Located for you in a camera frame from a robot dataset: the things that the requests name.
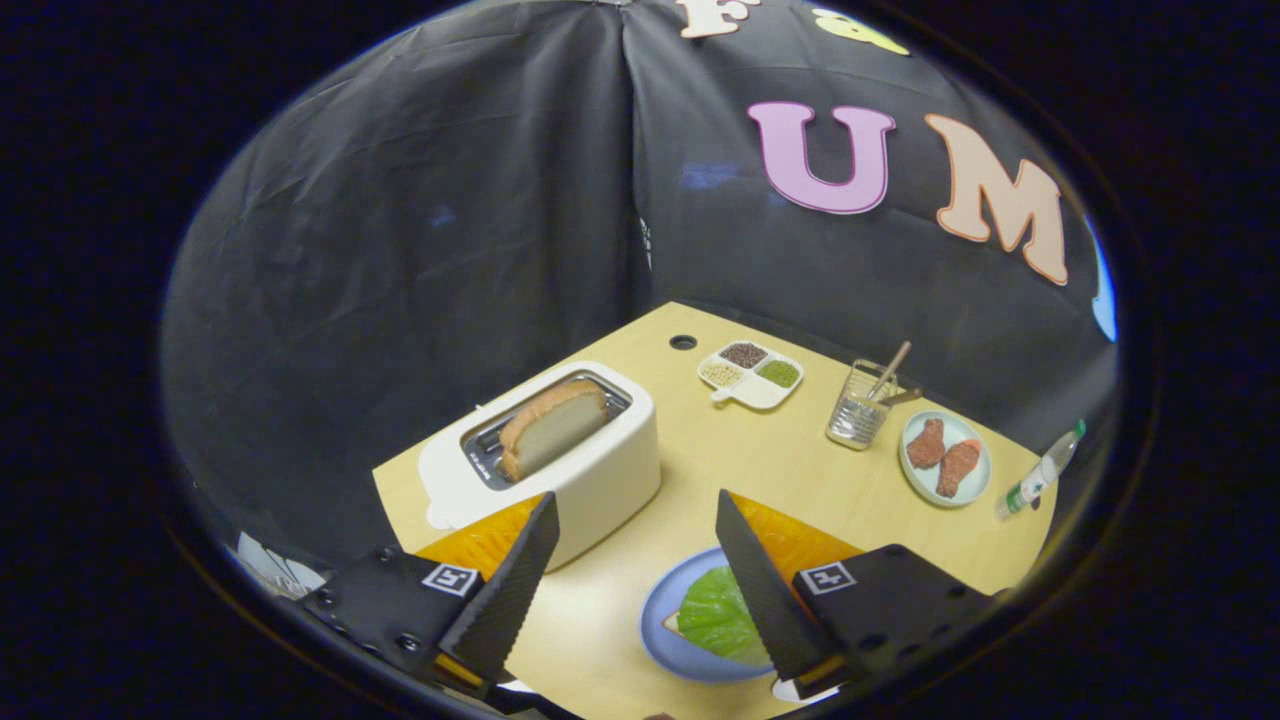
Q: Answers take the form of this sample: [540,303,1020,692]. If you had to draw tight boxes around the blue plate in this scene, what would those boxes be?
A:
[639,546,776,685]

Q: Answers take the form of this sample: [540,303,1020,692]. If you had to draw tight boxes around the metal wire utensil holder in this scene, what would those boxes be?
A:
[826,359,899,451]

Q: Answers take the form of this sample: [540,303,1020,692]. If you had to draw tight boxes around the clear water bottle green label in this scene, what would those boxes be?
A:
[994,419,1087,523]

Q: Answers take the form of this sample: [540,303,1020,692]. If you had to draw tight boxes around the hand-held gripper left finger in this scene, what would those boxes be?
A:
[297,491,561,691]

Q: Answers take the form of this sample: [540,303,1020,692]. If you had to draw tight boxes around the green lettuce leaf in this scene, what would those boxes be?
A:
[677,566,771,669]

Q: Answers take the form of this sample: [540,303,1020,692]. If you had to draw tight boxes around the white divided bean dish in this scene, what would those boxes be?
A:
[697,340,806,411]

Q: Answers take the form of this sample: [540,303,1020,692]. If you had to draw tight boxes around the plain bread slice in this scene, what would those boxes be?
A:
[497,378,610,483]

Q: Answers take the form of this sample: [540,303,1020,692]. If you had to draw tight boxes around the pale green oval plate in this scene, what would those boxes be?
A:
[898,410,993,509]

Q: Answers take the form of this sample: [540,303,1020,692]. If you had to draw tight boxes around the black backdrop cloth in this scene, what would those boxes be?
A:
[160,0,1119,581]

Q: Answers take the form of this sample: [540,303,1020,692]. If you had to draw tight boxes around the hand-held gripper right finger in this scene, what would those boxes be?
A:
[715,489,1001,701]

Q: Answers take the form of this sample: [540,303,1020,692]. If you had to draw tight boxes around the brown meat patty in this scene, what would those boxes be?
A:
[936,438,984,499]
[905,418,947,471]

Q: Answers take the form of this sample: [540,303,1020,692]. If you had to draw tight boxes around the white toaster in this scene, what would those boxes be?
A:
[418,361,663,572]

